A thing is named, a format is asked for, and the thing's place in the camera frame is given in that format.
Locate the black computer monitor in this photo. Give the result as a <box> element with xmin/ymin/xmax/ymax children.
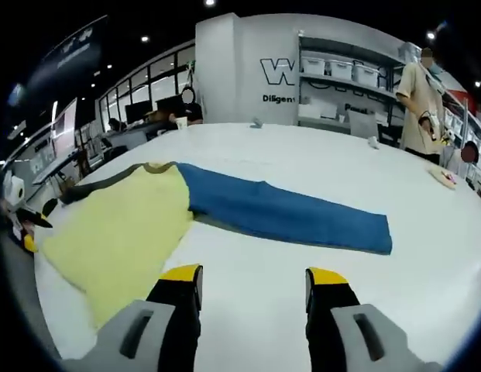
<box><xmin>125</xmin><ymin>102</ymin><xmax>154</xmax><ymax>123</ymax></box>

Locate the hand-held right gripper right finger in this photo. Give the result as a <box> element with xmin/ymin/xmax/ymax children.
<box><xmin>304</xmin><ymin>266</ymin><xmax>443</xmax><ymax>372</ymax></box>

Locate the large display screen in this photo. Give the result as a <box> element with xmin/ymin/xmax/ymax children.
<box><xmin>50</xmin><ymin>98</ymin><xmax>79</xmax><ymax>157</ymax></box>

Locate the grey laptop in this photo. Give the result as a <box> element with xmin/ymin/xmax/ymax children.
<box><xmin>348</xmin><ymin>112</ymin><xmax>379</xmax><ymax>139</ymax></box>

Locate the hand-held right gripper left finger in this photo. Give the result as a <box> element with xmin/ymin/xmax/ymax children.
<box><xmin>95</xmin><ymin>263</ymin><xmax>204</xmax><ymax>372</ymax></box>

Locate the pale cloth pile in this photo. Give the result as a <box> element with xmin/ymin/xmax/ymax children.
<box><xmin>427</xmin><ymin>164</ymin><xmax>459</xmax><ymax>191</ymax></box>

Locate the grey metal shelf rack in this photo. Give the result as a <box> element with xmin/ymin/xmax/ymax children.
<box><xmin>297</xmin><ymin>33</ymin><xmax>412</xmax><ymax>137</ymax></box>

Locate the yellow and blue garment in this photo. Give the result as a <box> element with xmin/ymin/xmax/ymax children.
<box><xmin>41</xmin><ymin>161</ymin><xmax>393</xmax><ymax>331</ymax></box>

